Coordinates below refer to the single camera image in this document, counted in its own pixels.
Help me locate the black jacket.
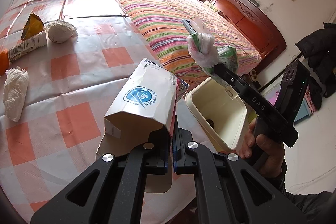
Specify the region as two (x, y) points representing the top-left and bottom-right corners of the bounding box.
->
(294, 22), (336, 98)

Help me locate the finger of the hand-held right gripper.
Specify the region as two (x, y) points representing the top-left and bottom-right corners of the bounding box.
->
(213, 63), (246, 95)

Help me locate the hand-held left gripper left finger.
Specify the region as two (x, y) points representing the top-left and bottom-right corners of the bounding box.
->
(30, 126), (172, 224)

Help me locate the white blue carton box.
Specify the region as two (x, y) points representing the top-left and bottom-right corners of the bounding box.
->
(96, 57), (189, 193)

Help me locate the person's right forearm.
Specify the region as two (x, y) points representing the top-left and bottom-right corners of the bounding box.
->
(280, 158), (336, 224)

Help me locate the light blue storage box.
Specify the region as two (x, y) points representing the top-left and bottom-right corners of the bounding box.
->
(294, 98), (311, 123)

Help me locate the person's right hand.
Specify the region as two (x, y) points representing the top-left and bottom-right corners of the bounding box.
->
(238, 120), (286, 178)

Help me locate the wooden bed headboard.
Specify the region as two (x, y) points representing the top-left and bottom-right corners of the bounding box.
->
(209, 0), (287, 64)

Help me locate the orange round object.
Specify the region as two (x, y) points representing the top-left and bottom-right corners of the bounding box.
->
(0, 50), (11, 76)

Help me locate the striped bedsheet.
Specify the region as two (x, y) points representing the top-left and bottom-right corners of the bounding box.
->
(96, 0), (263, 90)

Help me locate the pink plastic basket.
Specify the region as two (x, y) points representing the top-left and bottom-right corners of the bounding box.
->
(306, 93), (324, 114)

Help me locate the yellow snack wrapper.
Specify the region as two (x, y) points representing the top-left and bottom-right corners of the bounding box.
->
(21, 13), (45, 41)

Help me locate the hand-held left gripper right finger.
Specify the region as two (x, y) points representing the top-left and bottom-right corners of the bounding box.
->
(172, 116), (307, 224)

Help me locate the white lace ball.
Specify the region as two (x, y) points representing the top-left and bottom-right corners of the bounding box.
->
(43, 19), (79, 43)

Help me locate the cream plastic bin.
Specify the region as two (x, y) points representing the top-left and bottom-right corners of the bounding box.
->
(185, 77), (248, 151)

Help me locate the white cylindrical can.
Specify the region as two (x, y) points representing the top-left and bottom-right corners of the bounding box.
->
(7, 32), (48, 62)

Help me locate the green white plastic bag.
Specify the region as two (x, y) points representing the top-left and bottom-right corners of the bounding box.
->
(186, 30), (239, 88)

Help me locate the white tissue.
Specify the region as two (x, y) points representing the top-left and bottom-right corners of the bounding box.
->
(3, 68), (29, 123)

